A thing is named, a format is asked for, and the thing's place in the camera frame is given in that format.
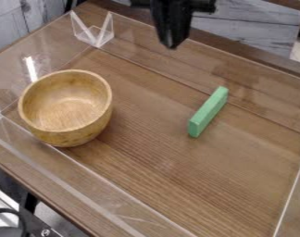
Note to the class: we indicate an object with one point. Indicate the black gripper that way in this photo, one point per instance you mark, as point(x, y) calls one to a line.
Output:
point(172, 17)

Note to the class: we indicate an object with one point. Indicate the green rectangular block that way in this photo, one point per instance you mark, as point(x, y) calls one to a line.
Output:
point(208, 111)

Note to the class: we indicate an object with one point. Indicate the brown wooden bowl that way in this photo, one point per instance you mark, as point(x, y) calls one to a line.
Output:
point(66, 107)

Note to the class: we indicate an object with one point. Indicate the black table leg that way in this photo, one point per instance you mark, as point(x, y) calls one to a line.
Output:
point(29, 207)

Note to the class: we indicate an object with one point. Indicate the clear acrylic corner bracket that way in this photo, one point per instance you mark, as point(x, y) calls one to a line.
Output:
point(95, 36)

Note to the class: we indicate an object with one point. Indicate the clear acrylic tray wall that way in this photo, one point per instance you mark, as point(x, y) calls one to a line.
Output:
point(145, 180)

